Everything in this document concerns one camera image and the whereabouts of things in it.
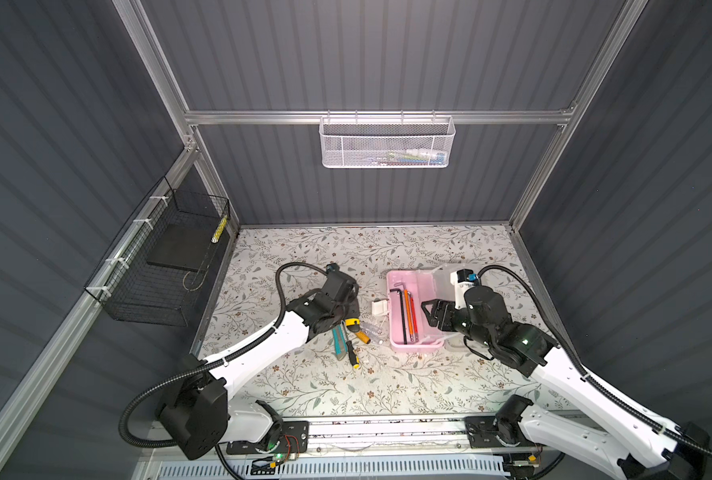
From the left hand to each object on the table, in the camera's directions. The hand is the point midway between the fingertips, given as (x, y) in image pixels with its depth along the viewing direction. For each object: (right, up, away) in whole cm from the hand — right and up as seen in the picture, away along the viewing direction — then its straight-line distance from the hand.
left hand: (355, 302), depth 83 cm
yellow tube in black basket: (-37, +21, -2) cm, 43 cm away
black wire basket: (-49, +10, -11) cm, 52 cm away
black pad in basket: (-44, +16, -6) cm, 48 cm away
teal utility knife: (-5, -13, +6) cm, 15 cm away
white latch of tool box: (+8, -3, +8) cm, 11 cm away
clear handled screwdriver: (+7, -11, +8) cm, 15 cm away
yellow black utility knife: (0, -5, -4) cm, 6 cm away
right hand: (+20, 0, -8) cm, 22 cm away
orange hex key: (+17, -5, +13) cm, 22 cm away
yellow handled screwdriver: (0, -17, +1) cm, 17 cm away
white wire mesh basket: (+12, +60, +40) cm, 73 cm away
